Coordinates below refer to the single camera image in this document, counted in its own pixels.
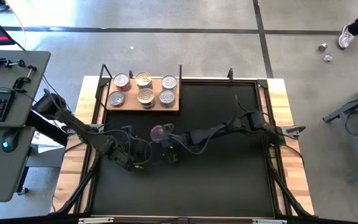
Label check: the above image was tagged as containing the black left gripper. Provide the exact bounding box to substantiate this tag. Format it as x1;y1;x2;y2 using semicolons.
106;125;137;171

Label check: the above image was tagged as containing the wooden shelf board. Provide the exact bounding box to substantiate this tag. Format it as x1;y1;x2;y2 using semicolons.
106;77;180;112

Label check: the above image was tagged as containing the yellow cable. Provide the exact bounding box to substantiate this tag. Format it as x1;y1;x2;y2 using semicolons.
3;0;27;50

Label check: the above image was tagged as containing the black computer mouse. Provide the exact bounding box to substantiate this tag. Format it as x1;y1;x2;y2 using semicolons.
1;128;21;153

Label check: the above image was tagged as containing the green seafood can silver lid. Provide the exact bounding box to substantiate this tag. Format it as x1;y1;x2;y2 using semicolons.
158;89;177;109
161;75;178;91

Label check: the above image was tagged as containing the grey side desk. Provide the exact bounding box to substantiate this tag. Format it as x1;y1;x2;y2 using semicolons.
0;49;52;203

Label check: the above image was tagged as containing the black metal shelf frame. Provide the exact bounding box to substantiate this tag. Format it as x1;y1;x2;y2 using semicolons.
94;63;183;113

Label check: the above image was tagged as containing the person's white shoe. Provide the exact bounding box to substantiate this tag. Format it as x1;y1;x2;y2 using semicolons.
337;24;356;50

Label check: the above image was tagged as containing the black desk cable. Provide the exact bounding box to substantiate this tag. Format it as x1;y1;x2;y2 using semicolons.
40;74;74;108

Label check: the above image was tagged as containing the silver metal bracket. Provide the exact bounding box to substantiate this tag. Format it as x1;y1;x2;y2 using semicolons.
78;217;114;224
252;218;288;224

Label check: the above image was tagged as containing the black metal table frame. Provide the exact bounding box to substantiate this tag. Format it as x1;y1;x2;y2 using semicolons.
50;68;316;218

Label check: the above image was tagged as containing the red seafood can silver lid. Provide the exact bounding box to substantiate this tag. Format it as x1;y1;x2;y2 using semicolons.
149;124;168;144
108;90;126;108
113;73;132;93

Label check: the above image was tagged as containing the blue seafood can pale lid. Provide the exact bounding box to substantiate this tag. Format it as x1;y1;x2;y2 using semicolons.
134;71;154;90

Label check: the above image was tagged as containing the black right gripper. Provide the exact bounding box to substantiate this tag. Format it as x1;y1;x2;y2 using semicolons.
162;123;200;164

